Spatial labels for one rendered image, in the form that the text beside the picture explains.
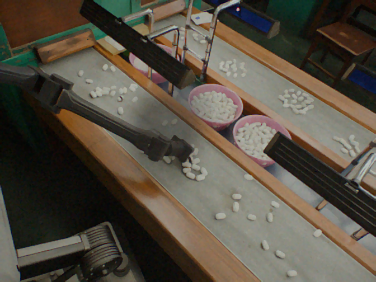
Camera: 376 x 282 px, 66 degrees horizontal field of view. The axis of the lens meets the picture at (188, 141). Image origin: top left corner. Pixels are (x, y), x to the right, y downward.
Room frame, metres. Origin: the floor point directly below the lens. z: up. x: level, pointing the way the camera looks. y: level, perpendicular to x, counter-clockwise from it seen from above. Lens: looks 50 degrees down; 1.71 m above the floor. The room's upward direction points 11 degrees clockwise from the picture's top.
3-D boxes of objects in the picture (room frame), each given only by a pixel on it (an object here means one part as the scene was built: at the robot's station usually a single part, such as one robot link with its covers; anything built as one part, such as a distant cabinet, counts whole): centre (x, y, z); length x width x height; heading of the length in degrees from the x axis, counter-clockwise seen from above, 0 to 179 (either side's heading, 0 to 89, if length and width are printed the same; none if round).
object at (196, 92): (1.06, -0.10, 0.72); 0.27 x 0.27 x 0.10
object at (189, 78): (0.99, 0.29, 1.08); 0.62 x 0.08 x 0.07; 54
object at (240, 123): (0.89, -0.32, 0.72); 0.27 x 0.27 x 0.10
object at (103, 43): (1.44, 0.44, 0.77); 0.33 x 0.15 x 0.01; 144
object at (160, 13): (1.75, 0.28, 0.83); 0.30 x 0.06 x 0.07; 144
